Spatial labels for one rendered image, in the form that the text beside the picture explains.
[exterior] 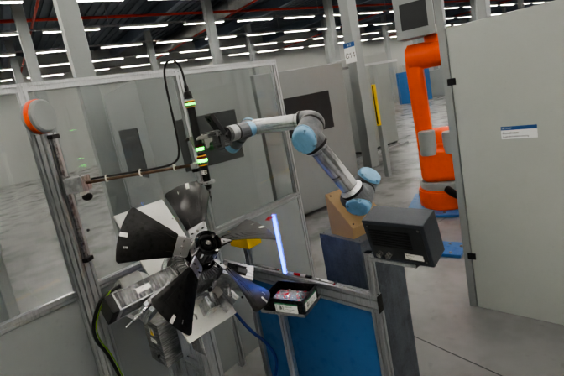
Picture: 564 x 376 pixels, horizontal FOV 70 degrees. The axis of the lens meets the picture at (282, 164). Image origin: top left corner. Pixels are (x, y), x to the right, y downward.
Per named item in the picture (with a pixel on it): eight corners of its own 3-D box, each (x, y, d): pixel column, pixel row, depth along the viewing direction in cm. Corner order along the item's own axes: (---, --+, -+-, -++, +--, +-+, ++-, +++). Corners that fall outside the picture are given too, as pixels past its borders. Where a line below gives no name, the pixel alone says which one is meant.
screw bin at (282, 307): (263, 310, 189) (260, 297, 188) (280, 293, 203) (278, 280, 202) (304, 316, 178) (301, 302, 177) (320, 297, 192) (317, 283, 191)
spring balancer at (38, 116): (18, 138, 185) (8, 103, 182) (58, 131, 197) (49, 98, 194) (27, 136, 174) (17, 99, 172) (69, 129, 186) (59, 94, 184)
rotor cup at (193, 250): (176, 256, 175) (185, 240, 167) (197, 236, 186) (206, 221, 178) (202, 278, 174) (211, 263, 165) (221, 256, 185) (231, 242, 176)
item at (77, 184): (65, 196, 186) (59, 179, 185) (74, 192, 193) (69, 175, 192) (84, 193, 184) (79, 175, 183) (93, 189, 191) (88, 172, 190)
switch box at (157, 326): (152, 357, 202) (141, 317, 199) (168, 347, 208) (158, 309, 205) (167, 368, 192) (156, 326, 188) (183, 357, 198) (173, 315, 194)
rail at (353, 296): (244, 276, 238) (241, 263, 236) (249, 274, 240) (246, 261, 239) (379, 314, 174) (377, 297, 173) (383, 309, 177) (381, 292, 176)
